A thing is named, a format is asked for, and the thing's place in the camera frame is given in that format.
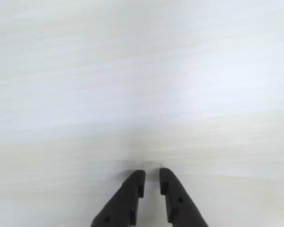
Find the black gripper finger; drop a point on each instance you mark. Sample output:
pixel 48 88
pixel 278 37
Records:
pixel 180 208
pixel 123 201

